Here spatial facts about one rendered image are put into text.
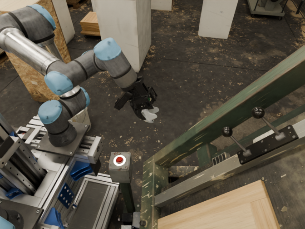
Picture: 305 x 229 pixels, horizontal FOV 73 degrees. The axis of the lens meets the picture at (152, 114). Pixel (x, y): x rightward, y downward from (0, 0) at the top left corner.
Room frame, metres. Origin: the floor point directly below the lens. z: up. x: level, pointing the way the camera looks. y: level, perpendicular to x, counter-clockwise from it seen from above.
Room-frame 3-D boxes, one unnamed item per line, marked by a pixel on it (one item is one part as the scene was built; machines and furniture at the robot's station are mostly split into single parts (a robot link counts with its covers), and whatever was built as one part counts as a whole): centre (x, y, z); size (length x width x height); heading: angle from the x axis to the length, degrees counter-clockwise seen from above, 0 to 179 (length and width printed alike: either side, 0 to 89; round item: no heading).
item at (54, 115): (0.71, 0.51, 1.20); 0.13 x 0.12 x 0.14; 142
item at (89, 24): (4.11, 1.11, 0.15); 0.61 x 0.52 x 0.31; 168
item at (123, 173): (0.61, 0.19, 0.84); 0.12 x 0.12 x 0.18; 88
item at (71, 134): (0.70, 0.51, 1.09); 0.15 x 0.15 x 0.10
